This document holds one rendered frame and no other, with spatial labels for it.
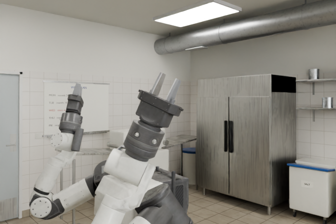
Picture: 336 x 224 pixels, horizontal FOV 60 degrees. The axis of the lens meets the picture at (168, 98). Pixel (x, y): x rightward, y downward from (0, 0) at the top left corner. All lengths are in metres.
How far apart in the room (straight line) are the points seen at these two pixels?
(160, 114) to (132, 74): 4.82
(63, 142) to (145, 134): 0.60
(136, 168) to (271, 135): 3.81
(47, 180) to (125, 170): 0.61
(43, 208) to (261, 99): 3.63
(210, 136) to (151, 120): 4.32
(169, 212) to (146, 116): 0.32
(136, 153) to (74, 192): 0.62
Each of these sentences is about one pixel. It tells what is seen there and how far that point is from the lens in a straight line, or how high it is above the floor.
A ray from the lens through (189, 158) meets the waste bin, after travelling 5.92.
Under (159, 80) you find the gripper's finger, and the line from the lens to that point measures 0.74.
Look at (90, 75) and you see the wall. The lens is 5.07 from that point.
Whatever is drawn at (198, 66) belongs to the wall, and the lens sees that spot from 6.42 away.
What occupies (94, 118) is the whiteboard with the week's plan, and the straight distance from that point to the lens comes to 5.08.
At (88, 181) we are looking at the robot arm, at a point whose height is 1.33.
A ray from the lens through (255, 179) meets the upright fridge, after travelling 4.64.
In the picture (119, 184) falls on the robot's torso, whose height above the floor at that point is 1.38.
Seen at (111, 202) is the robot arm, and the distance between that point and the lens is 0.75.
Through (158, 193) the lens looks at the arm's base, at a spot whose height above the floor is 1.40.
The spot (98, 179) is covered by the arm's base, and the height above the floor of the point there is 1.35.
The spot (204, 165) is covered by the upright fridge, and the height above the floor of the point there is 0.55.
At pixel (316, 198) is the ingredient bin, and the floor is 0.35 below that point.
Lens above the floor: 1.67
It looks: 1 degrees up
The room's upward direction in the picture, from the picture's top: straight up
